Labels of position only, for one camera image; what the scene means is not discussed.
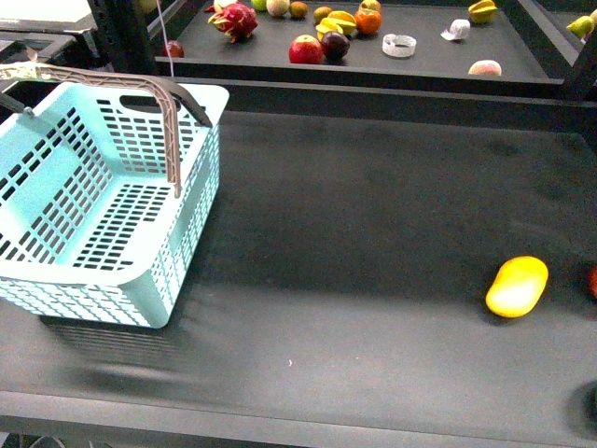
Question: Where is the yellow star fruit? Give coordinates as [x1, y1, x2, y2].
[315, 10, 356, 40]

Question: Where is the yellow mango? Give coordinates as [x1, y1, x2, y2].
[485, 256, 549, 318]

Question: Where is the orange persimmon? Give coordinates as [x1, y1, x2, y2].
[354, 8, 382, 35]

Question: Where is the pink dragon fruit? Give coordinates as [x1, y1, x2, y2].
[208, 1, 258, 43]

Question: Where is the small dark red fruit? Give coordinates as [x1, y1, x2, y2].
[162, 40, 185, 58]

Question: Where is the red fruit at edge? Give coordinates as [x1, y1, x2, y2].
[587, 266, 597, 299]

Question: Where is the small orange fruit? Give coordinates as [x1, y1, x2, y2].
[312, 6, 333, 24]

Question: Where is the light blue plastic basket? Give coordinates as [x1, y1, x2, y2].
[1, 62, 229, 329]

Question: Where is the crumpled white tape piece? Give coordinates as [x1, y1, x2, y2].
[440, 19, 471, 41]

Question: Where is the white tape roll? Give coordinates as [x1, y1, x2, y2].
[382, 34, 417, 59]

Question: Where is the pale pink peach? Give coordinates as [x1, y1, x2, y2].
[468, 60, 502, 77]

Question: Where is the red apple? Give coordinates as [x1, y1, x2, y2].
[288, 35, 324, 64]

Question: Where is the brown kiwi fruit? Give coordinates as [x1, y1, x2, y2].
[289, 1, 309, 20]

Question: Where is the beige round melon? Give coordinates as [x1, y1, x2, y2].
[266, 0, 290, 18]

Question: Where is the green pear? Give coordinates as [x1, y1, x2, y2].
[566, 15, 595, 39]

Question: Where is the yellow-green star fruit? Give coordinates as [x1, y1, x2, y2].
[468, 0, 498, 25]

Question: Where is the black fruit shelf tray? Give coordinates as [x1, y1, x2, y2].
[156, 1, 569, 97]

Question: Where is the dark purple plum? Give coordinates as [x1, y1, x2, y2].
[320, 31, 351, 61]

